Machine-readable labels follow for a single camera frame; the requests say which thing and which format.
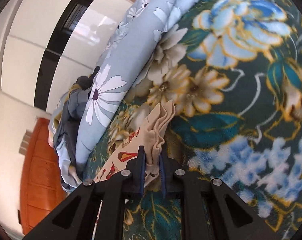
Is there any cream car-print children's garment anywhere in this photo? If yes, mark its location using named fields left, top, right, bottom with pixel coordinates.
left=94, top=100, right=175, bottom=186

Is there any light blue shirt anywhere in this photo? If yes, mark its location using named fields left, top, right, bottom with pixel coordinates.
left=56, top=138, right=82, bottom=193

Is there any orange wooden bed headboard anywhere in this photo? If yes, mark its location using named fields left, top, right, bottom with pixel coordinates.
left=20, top=118, right=66, bottom=235

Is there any dark grey garment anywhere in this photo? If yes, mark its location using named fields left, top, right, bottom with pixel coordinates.
left=52, top=66, right=100, bottom=166

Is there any olive green garment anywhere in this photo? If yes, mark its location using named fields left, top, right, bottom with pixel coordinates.
left=51, top=83, right=80, bottom=129

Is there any teal floral bed blanket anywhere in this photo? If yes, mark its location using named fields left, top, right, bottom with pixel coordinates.
left=84, top=0, right=302, bottom=239

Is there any grey-blue daisy-print duvet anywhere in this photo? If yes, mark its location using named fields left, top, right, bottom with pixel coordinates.
left=48, top=0, right=218, bottom=173

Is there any row of wall switches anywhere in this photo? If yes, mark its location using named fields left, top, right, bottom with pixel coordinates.
left=19, top=130, right=32, bottom=155

